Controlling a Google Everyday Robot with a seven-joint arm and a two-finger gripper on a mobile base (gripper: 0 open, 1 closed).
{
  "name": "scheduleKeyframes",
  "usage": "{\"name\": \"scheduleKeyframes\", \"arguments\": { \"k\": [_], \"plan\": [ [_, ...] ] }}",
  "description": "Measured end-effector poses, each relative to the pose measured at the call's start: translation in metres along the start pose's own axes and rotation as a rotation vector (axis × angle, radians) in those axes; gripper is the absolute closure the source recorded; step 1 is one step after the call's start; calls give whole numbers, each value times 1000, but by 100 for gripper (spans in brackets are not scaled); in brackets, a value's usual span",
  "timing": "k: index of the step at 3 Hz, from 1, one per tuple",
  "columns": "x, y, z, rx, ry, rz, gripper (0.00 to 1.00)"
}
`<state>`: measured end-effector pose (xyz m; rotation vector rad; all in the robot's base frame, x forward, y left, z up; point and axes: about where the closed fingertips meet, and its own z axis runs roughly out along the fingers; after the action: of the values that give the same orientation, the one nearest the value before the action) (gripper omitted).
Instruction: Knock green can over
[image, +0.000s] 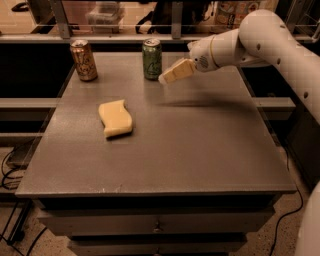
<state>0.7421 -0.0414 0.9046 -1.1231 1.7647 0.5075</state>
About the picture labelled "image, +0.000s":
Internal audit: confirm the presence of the yellow sponge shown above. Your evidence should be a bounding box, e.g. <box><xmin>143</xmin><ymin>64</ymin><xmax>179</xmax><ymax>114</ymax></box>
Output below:
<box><xmin>98</xmin><ymin>100</ymin><xmax>133</xmax><ymax>138</ymax></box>

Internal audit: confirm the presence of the green soda can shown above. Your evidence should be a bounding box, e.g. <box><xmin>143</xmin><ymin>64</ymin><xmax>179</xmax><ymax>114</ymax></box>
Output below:
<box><xmin>142</xmin><ymin>38</ymin><xmax>162</xmax><ymax>80</ymax></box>

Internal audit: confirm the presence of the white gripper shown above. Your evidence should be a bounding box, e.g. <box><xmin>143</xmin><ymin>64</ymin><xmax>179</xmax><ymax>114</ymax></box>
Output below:
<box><xmin>158</xmin><ymin>36</ymin><xmax>218</xmax><ymax>85</ymax></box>

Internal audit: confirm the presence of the black cables left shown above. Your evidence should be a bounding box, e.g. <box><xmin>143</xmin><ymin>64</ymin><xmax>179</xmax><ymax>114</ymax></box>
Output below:
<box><xmin>0</xmin><ymin>139</ymin><xmax>48</xmax><ymax>256</ymax></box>

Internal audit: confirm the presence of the printed snack bag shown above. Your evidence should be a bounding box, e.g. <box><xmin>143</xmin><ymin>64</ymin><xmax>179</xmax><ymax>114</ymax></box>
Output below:
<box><xmin>213</xmin><ymin>0</ymin><xmax>279</xmax><ymax>33</ymax></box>

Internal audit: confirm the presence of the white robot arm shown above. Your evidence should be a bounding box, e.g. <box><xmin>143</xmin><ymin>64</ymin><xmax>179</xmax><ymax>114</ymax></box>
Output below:
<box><xmin>159</xmin><ymin>9</ymin><xmax>320</xmax><ymax>256</ymax></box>

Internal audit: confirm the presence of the metal window rail frame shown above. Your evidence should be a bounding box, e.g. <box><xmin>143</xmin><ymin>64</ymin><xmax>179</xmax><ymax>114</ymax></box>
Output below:
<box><xmin>0</xmin><ymin>0</ymin><xmax>320</xmax><ymax>45</ymax></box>

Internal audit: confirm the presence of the gold soda can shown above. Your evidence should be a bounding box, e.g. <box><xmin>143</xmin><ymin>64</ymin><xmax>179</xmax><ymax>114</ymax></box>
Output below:
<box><xmin>70</xmin><ymin>39</ymin><xmax>98</xmax><ymax>82</ymax></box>

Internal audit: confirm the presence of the black floor cable right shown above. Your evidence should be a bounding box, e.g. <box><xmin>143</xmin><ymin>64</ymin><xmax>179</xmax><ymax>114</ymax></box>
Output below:
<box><xmin>268</xmin><ymin>156</ymin><xmax>305</xmax><ymax>256</ymax></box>

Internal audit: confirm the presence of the round drawer knob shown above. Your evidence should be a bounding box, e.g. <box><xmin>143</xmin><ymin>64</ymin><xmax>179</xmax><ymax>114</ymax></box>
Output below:
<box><xmin>153</xmin><ymin>223</ymin><xmax>163</xmax><ymax>233</ymax></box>

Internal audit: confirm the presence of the clear plastic container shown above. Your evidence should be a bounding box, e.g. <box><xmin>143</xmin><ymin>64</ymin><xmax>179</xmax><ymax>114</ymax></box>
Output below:
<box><xmin>85</xmin><ymin>1</ymin><xmax>124</xmax><ymax>33</ymax></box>

